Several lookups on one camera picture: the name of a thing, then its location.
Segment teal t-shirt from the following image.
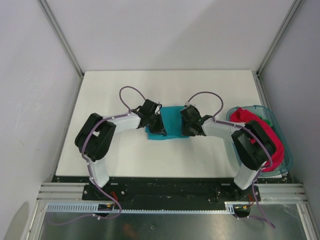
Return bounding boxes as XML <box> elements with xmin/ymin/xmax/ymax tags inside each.
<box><xmin>145</xmin><ymin>105</ymin><xmax>189</xmax><ymax>141</ymax></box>

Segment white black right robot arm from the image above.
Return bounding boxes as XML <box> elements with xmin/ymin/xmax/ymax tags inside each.
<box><xmin>180</xmin><ymin>105</ymin><xmax>276</xmax><ymax>201</ymax></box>

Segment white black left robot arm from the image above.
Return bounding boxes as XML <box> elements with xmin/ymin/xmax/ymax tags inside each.
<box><xmin>74</xmin><ymin>99</ymin><xmax>167</xmax><ymax>200</ymax></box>

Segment magenta red t-shirt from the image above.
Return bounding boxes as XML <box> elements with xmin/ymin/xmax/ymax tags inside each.
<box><xmin>238</xmin><ymin>107</ymin><xmax>281</xmax><ymax>171</ymax></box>

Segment clear blue plastic bin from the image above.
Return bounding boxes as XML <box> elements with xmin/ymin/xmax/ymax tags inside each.
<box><xmin>226</xmin><ymin>105</ymin><xmax>293</xmax><ymax>178</ymax></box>

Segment green t-shirt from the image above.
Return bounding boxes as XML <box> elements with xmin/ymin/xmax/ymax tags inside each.
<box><xmin>263</xmin><ymin>119</ymin><xmax>273</xmax><ymax>127</ymax></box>

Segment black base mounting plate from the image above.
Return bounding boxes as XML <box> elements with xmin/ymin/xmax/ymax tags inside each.
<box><xmin>82</xmin><ymin>177</ymin><xmax>261</xmax><ymax>210</ymax></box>

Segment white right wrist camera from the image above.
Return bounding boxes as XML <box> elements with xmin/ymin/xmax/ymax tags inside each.
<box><xmin>184</xmin><ymin>101</ymin><xmax>196</xmax><ymax>107</ymax></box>

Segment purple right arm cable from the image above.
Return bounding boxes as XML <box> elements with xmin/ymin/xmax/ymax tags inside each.
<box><xmin>186</xmin><ymin>91</ymin><xmax>276</xmax><ymax>230</ymax></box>

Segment white slotted cable duct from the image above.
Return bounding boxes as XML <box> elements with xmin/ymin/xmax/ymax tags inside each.
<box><xmin>45</xmin><ymin>202</ymin><xmax>249</xmax><ymax>215</ymax></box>

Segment aluminium frame rail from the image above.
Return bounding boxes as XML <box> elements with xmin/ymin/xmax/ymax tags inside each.
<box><xmin>36</xmin><ymin>182</ymin><xmax>86</xmax><ymax>203</ymax></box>

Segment left aluminium corner post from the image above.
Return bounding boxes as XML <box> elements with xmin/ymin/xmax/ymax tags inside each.
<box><xmin>37</xmin><ymin>0</ymin><xmax>85</xmax><ymax>77</ymax></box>

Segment aluminium corner post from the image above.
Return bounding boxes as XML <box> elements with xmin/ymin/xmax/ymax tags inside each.
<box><xmin>37</xmin><ymin>0</ymin><xmax>85</xmax><ymax>77</ymax></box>
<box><xmin>256</xmin><ymin>0</ymin><xmax>305</xmax><ymax>76</ymax></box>

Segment right aluminium corner post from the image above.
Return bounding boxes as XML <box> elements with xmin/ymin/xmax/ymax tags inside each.
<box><xmin>256</xmin><ymin>0</ymin><xmax>305</xmax><ymax>76</ymax></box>

